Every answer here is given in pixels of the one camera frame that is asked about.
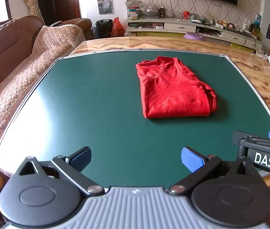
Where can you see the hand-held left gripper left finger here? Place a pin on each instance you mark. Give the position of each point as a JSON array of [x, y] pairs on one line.
[[81, 157]]

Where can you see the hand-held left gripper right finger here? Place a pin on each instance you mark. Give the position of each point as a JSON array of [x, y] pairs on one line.
[[192, 158]]

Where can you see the red long-sleeved shirt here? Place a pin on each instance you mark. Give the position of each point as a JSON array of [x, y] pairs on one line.
[[173, 93]]

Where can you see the purple plastic basin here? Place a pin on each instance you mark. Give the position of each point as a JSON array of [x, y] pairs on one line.
[[194, 36]]

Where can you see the grey television cabinet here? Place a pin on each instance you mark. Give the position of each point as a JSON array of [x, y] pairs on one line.
[[178, 26]]

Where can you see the black bag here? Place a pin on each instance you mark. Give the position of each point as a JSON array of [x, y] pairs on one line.
[[104, 28]]

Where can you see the orange plastic bag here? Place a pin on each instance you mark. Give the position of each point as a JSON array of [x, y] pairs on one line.
[[117, 28]]

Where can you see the brown leather sofa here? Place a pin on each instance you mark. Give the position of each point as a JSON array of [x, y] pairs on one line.
[[6, 45]]

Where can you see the red cup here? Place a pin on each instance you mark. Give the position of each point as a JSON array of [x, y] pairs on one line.
[[186, 15]]

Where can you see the grey remote control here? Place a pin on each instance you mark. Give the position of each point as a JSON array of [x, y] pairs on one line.
[[55, 23]]

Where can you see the dark bottle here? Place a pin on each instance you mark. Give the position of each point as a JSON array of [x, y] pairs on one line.
[[162, 12]]

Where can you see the dark wooden door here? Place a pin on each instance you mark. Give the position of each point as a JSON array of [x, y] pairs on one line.
[[65, 4]]

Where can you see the clear lidded jar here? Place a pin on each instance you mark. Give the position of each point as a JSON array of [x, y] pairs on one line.
[[133, 10]]

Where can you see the beige curtain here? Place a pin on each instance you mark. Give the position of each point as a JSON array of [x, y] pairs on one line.
[[35, 2]]

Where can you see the green mat with silver frame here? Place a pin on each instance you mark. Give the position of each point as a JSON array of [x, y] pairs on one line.
[[89, 100]]

